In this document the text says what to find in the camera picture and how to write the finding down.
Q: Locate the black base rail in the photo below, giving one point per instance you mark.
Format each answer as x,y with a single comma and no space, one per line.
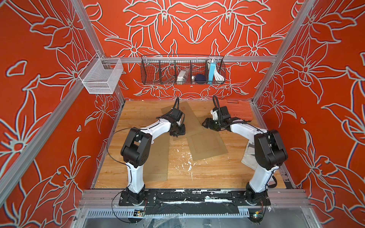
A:
195,202

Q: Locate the kraft file bag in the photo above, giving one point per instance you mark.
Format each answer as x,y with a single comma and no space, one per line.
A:
156,166
206,144
192,124

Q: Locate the white mesh basket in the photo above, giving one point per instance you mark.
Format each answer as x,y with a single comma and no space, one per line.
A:
102,76

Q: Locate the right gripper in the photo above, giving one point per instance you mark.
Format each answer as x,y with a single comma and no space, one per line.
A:
208,124

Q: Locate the red plastic tool case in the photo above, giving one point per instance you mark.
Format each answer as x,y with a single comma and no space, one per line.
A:
238,108

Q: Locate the black wire basket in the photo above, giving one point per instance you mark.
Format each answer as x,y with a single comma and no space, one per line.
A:
173,69

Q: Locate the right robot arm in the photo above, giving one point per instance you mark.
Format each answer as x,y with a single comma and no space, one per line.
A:
269,150

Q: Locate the white grey work glove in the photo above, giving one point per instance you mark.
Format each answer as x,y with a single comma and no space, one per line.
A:
249,156

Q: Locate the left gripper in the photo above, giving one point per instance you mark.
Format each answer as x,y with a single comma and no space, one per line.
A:
182,133

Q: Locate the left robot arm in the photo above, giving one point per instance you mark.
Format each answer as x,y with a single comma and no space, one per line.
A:
136,148

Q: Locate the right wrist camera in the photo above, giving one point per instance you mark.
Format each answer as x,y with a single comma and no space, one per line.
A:
214,113

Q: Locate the dark blue round object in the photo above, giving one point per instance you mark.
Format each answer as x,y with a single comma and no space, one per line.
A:
200,79

